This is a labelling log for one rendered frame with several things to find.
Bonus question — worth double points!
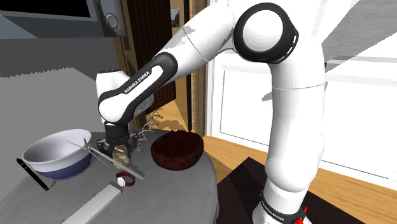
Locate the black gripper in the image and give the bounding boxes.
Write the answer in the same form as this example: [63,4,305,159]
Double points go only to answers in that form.
[96,121,139,158]

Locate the small beige and yellow object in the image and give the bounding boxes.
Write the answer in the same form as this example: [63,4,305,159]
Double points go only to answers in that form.
[112,146,131,170]

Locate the grey metal tongs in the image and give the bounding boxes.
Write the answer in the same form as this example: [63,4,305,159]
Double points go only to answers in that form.
[66,137,146,181]

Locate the red and white wristwatch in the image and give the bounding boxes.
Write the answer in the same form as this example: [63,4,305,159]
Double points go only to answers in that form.
[116,171,137,188]

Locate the dark brown round cake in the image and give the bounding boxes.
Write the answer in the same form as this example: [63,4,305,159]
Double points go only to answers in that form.
[150,130,205,171]

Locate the white and blue bowl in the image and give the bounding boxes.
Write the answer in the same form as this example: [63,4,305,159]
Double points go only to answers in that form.
[22,129,93,181]

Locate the pale grey flat bar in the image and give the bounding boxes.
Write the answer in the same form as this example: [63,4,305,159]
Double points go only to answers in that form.
[61,185,122,224]

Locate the grey round table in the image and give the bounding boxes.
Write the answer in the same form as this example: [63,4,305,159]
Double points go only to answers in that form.
[0,130,219,224]

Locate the black pen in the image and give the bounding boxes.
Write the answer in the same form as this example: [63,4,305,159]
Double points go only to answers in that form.
[16,157,51,192]

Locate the dark wooden door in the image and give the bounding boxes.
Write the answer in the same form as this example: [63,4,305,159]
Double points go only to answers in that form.
[126,0,193,132]

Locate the dark robot stand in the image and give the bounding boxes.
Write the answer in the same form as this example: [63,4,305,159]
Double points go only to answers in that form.
[216,156,367,224]

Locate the white framed window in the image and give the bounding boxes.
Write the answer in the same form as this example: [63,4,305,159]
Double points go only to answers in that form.
[205,0,397,191]

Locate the grey wire whisk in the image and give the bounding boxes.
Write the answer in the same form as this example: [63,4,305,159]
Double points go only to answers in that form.
[137,108,164,153]

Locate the grey wall appliance with knob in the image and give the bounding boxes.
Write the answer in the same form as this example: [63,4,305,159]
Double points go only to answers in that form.
[0,0,129,40]

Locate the small wall picture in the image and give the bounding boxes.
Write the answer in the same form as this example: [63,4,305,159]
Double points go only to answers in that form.
[170,8,181,29]

